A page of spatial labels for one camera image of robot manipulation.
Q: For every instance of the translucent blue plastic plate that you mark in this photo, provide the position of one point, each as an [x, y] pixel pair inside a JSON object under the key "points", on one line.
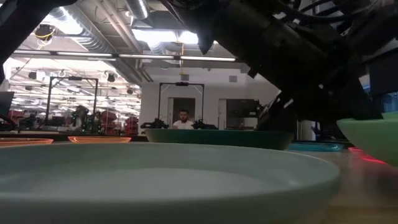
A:
{"points": [[314, 147]]}

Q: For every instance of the pink plastic plate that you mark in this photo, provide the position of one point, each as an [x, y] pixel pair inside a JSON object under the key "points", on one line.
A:
{"points": [[370, 159]]}

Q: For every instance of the black background robot arm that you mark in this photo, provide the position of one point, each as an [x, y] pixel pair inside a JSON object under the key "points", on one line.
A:
{"points": [[203, 125], [155, 124]]}

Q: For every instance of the person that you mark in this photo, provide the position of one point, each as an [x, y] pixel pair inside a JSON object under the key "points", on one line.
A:
{"points": [[183, 124], [81, 116]]}

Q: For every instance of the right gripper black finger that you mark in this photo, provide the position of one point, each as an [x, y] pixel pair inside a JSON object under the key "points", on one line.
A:
{"points": [[275, 119], [357, 109]]}

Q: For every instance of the pale grey-blue plastic plate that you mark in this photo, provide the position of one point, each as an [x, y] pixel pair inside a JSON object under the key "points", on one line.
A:
{"points": [[155, 186]]}

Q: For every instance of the silver ceiling air duct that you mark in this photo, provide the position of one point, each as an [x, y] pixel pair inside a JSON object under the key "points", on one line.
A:
{"points": [[136, 7], [93, 40]]}

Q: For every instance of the translucent orange plastic plate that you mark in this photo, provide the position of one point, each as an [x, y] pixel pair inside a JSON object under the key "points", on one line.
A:
{"points": [[99, 139], [21, 142]]}

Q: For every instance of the dark computer monitor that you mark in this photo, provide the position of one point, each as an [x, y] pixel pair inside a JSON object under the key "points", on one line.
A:
{"points": [[6, 104], [384, 77]]}

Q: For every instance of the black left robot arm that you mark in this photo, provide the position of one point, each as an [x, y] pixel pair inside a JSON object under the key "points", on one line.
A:
{"points": [[18, 25]]}

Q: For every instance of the red storage bin stack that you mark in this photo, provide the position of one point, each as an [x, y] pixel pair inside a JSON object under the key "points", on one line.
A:
{"points": [[132, 124], [109, 119]]}

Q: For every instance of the long linear ceiling light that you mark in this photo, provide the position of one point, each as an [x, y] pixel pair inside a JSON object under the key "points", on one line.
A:
{"points": [[146, 56]]}

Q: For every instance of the black background robot frame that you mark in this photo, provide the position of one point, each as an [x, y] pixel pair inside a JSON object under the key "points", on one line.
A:
{"points": [[48, 99], [160, 102]]}

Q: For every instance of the translucent green plastic plate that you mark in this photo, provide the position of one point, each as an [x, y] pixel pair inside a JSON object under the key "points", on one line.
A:
{"points": [[373, 140]]}

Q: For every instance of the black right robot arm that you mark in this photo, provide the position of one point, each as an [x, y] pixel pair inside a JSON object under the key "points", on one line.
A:
{"points": [[236, 28]]}

